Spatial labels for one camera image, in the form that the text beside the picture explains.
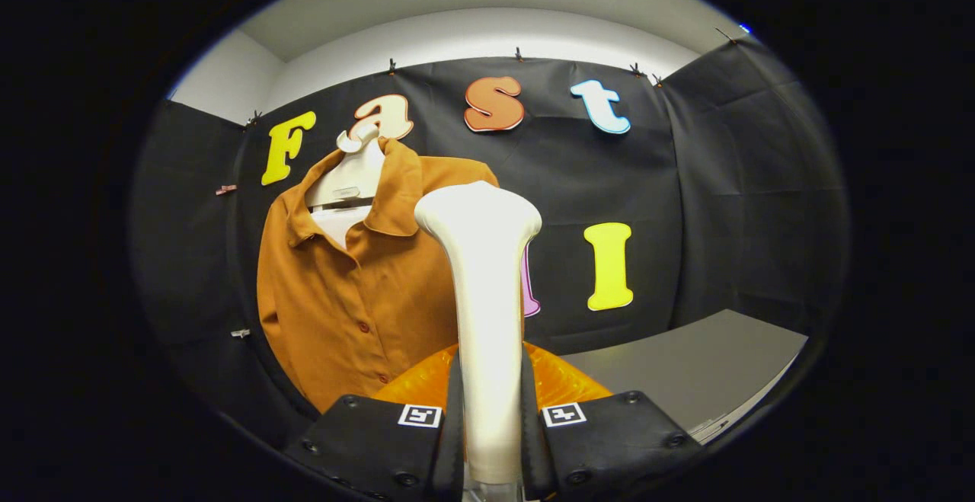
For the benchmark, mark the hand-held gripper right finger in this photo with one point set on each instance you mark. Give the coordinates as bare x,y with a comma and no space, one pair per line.
617,441

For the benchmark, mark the row of black clips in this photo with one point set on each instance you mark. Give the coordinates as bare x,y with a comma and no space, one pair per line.
391,67

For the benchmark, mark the grey table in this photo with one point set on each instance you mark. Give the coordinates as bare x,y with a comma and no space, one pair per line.
685,365

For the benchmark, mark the black backdrop cloth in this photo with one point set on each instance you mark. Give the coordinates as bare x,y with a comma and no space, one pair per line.
724,182

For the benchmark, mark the pink clip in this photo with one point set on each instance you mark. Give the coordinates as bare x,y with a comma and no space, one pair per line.
225,190

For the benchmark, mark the white garment steamer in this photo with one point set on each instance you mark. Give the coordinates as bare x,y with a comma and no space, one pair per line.
487,296

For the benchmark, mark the white mannequin torso stand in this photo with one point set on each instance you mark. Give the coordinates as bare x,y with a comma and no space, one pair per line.
354,178

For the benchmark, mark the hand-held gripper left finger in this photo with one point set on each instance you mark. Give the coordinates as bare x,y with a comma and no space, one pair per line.
373,449

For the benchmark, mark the orange-brown button shirt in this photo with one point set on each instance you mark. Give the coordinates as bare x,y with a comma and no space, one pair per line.
343,311

